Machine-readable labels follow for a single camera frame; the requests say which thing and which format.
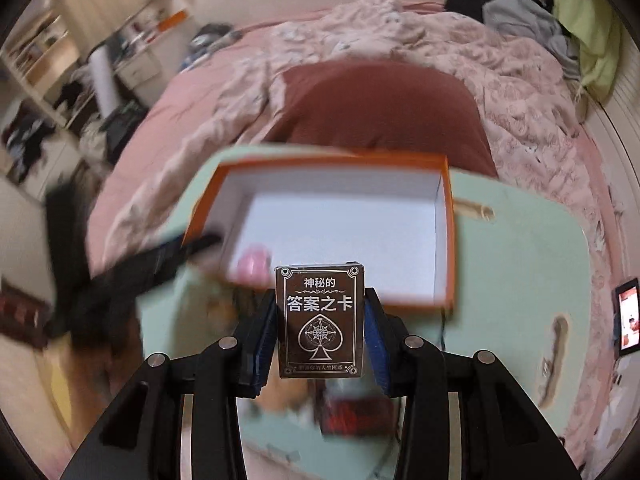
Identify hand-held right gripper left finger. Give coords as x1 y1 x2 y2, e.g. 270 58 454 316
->
60 292 281 480

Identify yellow-green cloth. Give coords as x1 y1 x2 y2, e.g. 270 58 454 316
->
547 0 623 106

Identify grey clothing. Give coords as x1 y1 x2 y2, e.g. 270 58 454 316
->
482 0 583 81

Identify pink floral quilt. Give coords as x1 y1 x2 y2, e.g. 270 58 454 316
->
87 0 616 311

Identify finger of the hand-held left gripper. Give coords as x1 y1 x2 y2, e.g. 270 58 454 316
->
144 232 223 290

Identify pink small object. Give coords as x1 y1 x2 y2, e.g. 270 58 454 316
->
237 245 276 283

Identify pile of folded clothes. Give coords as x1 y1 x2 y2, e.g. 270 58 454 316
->
182 22 246 68

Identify black and red object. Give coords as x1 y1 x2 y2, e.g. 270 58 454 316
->
320 397 391 436

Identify maroon pillow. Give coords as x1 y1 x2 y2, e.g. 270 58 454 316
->
262 60 498 176

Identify brown card deck box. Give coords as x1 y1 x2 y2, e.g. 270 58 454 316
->
274 261 367 378

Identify phone with lit screen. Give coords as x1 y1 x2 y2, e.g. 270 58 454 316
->
614 277 640 361

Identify white roll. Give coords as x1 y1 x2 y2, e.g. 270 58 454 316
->
87 47 121 118

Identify small orange box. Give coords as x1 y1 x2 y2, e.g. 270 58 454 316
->
157 10 188 31

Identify beige curtains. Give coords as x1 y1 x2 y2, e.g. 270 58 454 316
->
52 0 211 53

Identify white nightstand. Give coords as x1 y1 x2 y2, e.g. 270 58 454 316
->
120 50 161 88

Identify orange cardboard box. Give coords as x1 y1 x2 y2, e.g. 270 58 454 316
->
182 147 458 311

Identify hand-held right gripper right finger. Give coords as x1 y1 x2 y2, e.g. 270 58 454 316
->
362 287 583 480

